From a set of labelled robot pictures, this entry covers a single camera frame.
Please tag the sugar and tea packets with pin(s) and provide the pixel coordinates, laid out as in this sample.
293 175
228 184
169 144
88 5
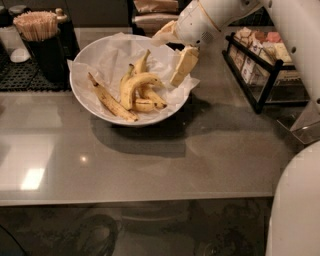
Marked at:
267 46

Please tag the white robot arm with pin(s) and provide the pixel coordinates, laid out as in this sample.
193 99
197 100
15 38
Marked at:
294 225

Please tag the white paper liner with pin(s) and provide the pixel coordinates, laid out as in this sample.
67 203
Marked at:
110 56

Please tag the dark bottle with wooden cap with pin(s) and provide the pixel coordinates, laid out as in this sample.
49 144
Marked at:
67 34

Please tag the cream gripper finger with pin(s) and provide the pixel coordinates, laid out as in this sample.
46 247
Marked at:
165 35
188 59

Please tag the small yellow banana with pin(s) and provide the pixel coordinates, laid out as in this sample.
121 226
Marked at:
125 78

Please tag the brown paper napkins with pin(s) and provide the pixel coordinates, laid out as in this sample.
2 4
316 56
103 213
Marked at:
151 15

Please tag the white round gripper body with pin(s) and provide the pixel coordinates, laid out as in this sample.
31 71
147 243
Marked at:
194 27

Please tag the black napkin holder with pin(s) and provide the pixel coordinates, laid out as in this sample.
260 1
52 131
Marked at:
131 12

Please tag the black wire condiment rack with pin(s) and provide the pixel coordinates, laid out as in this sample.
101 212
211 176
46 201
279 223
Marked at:
283 87

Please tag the black rubber mat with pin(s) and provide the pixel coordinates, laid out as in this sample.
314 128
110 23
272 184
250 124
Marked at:
26 76

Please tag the spotted banana at left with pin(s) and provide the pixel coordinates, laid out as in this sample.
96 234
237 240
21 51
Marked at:
110 102

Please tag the white bowl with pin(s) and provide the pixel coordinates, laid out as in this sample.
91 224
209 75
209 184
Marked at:
100 53

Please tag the upright yellow banana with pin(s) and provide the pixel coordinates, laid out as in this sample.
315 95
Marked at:
141 64

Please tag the clear acrylic stand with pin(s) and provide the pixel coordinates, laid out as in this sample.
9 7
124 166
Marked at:
304 125

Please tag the wooden stirrer sticks bundle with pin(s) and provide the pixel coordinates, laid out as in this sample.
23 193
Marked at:
37 25

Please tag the black stirrer holder cup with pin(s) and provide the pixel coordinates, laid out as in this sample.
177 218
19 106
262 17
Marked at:
50 57

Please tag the large curved yellow banana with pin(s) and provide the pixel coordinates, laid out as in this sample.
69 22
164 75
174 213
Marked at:
136 81

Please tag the lower short yellow banana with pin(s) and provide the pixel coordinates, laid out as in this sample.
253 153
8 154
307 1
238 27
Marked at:
147 100

